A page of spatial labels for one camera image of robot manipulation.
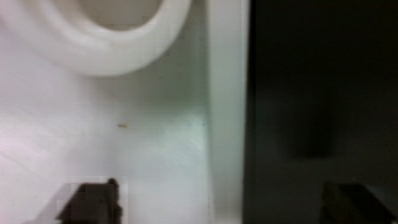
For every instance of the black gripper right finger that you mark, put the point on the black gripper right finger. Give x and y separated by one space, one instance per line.
352 206

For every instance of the white square table top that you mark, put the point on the white square table top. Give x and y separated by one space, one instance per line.
123 107

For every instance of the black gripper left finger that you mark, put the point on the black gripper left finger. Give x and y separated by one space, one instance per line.
92 206

